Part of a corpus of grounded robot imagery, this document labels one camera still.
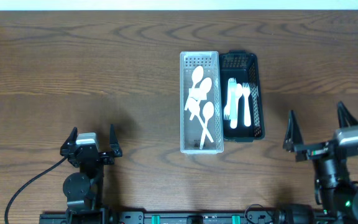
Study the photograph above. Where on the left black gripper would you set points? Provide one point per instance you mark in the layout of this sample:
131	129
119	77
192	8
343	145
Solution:
91	156

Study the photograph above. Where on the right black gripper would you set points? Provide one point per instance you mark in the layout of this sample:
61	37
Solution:
293	138

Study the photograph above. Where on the white plastic fork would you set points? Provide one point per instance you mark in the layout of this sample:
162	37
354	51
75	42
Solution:
227	106
246	94
232	89

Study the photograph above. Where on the white plastic spoon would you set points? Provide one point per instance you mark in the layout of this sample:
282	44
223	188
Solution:
196	77
238	94
194	108
205	87

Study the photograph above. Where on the white plastic spoon horizontal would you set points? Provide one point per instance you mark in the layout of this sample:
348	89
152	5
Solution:
208	111

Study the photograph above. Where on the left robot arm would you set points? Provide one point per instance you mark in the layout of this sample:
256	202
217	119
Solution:
84	189

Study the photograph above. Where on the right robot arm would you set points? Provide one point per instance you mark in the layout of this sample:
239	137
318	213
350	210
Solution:
333	188

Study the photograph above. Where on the clear plastic basket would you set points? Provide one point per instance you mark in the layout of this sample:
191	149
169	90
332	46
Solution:
190	127

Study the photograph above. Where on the black plastic basket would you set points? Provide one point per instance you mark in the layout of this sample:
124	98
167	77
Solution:
243	66

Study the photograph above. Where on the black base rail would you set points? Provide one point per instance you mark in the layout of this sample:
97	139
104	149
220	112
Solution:
194	217

